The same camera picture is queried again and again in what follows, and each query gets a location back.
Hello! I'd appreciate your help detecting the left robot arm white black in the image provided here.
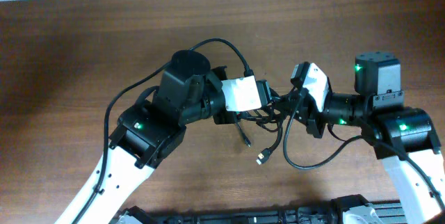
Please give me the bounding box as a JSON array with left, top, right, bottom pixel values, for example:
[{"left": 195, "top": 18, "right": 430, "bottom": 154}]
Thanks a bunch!
[{"left": 57, "top": 50, "right": 227, "bottom": 223}]

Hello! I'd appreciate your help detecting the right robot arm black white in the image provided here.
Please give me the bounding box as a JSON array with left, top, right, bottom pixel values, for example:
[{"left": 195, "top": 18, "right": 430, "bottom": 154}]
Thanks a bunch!
[{"left": 276, "top": 51, "right": 444, "bottom": 223}]

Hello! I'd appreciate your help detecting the black HDMI cable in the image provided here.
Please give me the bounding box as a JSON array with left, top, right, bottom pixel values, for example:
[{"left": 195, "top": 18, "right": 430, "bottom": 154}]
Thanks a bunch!
[{"left": 239, "top": 91, "right": 296, "bottom": 166}]

